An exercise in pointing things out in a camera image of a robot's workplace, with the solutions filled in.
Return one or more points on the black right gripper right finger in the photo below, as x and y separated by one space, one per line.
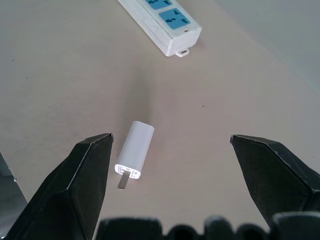
277 175

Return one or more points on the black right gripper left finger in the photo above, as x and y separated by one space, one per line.
67 187

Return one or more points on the white plug adapter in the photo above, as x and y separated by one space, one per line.
135 150

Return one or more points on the white power strip blue sockets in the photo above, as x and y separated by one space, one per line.
165 20

